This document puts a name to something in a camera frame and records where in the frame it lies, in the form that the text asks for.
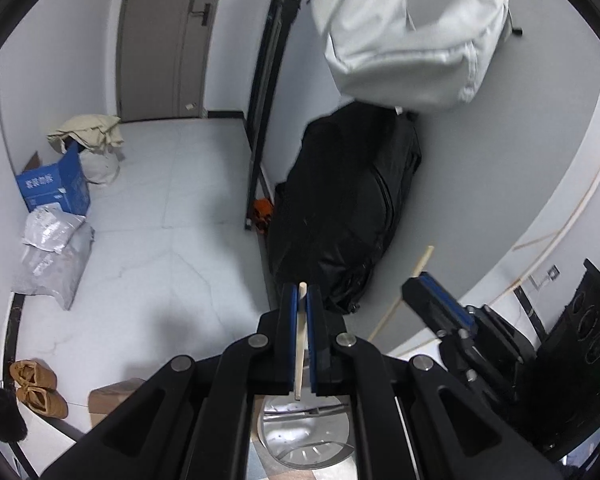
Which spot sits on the white utensil holder cup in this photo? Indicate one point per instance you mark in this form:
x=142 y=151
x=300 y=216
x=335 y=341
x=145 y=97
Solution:
x=314 y=432

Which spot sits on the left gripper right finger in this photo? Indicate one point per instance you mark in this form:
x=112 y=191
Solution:
x=412 y=419

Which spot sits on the brown shoe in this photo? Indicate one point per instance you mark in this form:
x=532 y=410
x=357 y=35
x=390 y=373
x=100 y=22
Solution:
x=28 y=373
x=44 y=402

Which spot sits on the beige cloth on sack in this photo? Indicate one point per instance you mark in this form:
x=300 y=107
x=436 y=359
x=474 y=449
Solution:
x=98 y=140

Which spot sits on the orange object on floor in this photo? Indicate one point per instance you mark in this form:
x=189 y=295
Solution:
x=261 y=214

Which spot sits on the blue cardboard box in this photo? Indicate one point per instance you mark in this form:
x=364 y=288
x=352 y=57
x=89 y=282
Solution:
x=62 y=183

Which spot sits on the white plastic parcel bag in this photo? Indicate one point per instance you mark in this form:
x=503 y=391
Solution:
x=50 y=229

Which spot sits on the wooden chopstick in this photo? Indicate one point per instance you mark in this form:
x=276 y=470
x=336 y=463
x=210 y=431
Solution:
x=301 y=341
x=420 y=266

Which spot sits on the black metal rack frame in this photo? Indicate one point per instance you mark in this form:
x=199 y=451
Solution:
x=281 y=16

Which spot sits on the white shoulder bag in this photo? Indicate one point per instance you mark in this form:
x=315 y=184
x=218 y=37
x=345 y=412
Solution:
x=376 y=54

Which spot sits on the small cardboard box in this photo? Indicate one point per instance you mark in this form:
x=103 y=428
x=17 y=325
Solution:
x=102 y=401

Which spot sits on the grey door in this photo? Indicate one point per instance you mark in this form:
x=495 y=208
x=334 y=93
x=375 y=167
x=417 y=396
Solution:
x=162 y=55

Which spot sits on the grey plastic parcel bag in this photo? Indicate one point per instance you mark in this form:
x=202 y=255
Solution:
x=55 y=274

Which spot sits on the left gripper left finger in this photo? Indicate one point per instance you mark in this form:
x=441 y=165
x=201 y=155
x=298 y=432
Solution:
x=191 y=420

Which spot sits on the black induction cooker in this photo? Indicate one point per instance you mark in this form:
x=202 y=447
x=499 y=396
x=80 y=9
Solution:
x=557 y=404

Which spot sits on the black backpack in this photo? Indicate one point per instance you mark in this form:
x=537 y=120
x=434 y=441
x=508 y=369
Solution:
x=336 y=213

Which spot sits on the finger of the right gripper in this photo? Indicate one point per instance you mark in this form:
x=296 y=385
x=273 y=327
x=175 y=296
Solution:
x=436 y=306

